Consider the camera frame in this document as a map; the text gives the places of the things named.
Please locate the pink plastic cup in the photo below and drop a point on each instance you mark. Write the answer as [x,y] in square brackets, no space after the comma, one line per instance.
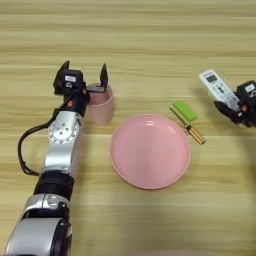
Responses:
[101,110]

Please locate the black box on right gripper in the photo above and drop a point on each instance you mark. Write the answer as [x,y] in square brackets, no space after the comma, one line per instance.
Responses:
[248,90]

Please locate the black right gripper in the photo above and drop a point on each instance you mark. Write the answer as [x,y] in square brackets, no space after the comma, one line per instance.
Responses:
[248,115]

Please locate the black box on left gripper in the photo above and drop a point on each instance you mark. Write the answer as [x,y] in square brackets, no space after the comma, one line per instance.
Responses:
[70,81]

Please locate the white remote control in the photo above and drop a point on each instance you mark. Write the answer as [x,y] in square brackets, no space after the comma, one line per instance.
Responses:
[216,86]

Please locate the pink round plate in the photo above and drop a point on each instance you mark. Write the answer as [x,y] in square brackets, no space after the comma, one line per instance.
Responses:
[150,151]

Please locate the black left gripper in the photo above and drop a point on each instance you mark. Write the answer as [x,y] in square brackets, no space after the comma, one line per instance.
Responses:
[78,101]

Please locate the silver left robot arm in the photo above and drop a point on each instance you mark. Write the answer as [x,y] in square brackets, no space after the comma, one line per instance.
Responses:
[60,150]

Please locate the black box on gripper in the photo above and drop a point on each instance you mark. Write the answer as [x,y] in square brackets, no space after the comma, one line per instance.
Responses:
[70,81]
[248,90]

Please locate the green rectangular block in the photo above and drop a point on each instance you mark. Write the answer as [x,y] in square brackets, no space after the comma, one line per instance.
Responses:
[185,110]

